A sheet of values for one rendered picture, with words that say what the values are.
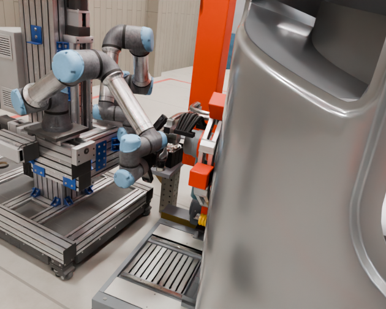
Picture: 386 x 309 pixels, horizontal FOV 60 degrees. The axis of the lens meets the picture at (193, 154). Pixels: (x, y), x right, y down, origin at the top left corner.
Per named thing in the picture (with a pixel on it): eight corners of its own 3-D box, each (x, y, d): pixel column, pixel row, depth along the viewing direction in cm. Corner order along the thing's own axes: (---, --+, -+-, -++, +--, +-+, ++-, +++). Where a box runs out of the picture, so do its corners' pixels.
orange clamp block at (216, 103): (226, 122, 138) (225, 107, 130) (208, 118, 140) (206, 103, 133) (231, 109, 141) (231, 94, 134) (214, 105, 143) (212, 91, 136)
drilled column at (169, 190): (170, 216, 255) (176, 166, 238) (158, 212, 257) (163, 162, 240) (176, 209, 263) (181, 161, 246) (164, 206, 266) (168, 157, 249)
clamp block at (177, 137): (176, 144, 149) (177, 133, 146) (157, 140, 151) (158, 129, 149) (180, 141, 153) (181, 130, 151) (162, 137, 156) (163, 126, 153)
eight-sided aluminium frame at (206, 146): (201, 227, 150) (220, 110, 128) (188, 222, 151) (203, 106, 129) (232, 178, 197) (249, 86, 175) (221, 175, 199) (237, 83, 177)
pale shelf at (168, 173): (169, 179, 220) (169, 175, 218) (146, 172, 224) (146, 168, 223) (192, 156, 257) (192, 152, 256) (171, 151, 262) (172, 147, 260)
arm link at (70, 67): (43, 113, 166) (106, 73, 132) (13, 119, 155) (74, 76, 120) (34, 90, 165) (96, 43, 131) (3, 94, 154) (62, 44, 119)
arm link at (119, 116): (115, 103, 161) (114, 125, 164) (138, 105, 162) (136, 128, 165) (117, 101, 169) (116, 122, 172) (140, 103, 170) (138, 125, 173)
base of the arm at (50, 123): (34, 127, 170) (32, 108, 166) (57, 120, 182) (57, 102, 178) (56, 135, 164) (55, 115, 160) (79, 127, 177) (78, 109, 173)
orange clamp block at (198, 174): (212, 181, 140) (205, 190, 132) (194, 176, 142) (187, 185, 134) (214, 166, 137) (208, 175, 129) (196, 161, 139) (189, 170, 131)
